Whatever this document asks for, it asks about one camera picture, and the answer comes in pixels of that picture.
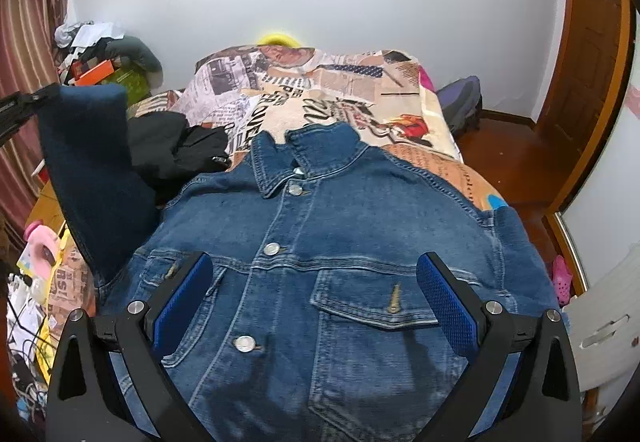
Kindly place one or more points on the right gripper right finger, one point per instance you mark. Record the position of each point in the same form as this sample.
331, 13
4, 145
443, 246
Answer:
520, 383

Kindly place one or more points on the black garment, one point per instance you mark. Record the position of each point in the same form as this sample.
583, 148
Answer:
167, 152

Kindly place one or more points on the yellow pillow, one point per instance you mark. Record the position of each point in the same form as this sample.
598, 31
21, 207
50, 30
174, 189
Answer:
278, 39

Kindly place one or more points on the blue denim jacket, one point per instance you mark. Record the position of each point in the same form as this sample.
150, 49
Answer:
312, 327

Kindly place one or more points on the green bag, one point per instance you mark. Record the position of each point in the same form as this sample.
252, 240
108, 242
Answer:
133, 80

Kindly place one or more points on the pink croc shoe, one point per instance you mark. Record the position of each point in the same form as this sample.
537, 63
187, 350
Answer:
562, 280

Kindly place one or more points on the dark backpack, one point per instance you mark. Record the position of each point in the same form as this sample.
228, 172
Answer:
462, 104

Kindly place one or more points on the newspaper print bed blanket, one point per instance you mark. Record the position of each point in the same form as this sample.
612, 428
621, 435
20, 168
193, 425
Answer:
325, 91

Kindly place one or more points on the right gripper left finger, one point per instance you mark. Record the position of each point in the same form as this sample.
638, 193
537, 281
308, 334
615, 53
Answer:
85, 402

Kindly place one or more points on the pink plush toy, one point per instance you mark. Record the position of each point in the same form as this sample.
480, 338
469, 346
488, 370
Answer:
43, 247

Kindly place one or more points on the brown wooden door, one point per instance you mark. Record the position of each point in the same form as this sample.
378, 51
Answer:
586, 89

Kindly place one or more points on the striped red curtain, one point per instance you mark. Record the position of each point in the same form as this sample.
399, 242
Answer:
27, 64

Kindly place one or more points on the orange box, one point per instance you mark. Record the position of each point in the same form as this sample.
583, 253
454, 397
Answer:
97, 74

